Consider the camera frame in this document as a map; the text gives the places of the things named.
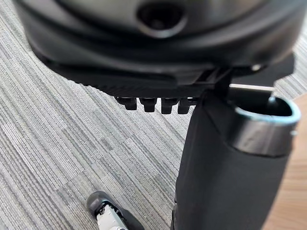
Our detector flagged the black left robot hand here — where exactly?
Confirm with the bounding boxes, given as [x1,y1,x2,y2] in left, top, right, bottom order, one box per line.
[13,0,307,230]

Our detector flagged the silver robot leg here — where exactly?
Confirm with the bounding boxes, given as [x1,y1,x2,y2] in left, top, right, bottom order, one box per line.
[95,206,129,230]

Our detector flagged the dark robot foot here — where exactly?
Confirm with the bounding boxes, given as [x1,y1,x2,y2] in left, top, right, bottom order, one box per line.
[86,191,145,230]

